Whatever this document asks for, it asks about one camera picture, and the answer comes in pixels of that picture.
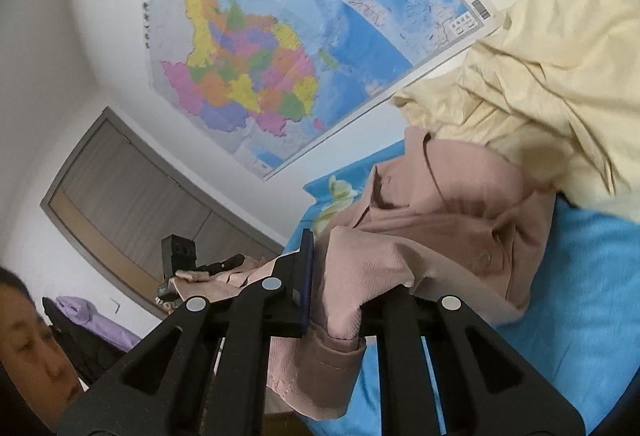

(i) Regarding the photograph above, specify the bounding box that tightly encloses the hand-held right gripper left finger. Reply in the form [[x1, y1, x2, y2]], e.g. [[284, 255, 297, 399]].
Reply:
[[59, 228, 316, 436]]

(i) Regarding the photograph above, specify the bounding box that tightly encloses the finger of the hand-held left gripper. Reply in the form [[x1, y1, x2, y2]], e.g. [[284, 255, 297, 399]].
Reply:
[[192, 254, 246, 275]]

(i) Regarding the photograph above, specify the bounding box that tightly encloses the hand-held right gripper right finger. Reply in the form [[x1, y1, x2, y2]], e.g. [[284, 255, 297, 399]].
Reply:
[[360, 286, 586, 436]]

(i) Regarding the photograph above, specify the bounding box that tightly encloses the pink garment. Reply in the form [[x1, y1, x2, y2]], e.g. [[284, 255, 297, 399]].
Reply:
[[175, 126, 558, 422]]

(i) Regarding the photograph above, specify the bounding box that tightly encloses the grey wooden door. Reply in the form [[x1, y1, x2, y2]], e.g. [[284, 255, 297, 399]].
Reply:
[[41, 107, 286, 319]]

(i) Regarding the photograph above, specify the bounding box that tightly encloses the purple cloth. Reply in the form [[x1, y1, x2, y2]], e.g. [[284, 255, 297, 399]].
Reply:
[[55, 296, 143, 357]]

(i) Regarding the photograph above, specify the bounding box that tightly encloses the black clothing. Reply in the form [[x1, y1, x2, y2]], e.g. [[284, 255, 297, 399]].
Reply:
[[42, 297, 131, 387]]

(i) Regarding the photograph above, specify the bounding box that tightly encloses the blue floral bed sheet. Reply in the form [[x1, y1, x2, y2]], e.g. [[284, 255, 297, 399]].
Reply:
[[302, 138, 640, 436]]

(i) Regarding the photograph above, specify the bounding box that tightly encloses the person's head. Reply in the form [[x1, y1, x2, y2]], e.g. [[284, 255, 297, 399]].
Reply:
[[0, 266, 83, 432]]

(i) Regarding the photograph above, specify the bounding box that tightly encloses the cream garment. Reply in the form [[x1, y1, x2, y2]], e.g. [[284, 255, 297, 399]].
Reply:
[[390, 0, 640, 224]]

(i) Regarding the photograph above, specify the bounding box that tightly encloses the colourful wall map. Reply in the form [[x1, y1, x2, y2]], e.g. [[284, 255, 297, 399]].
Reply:
[[145, 0, 496, 181]]

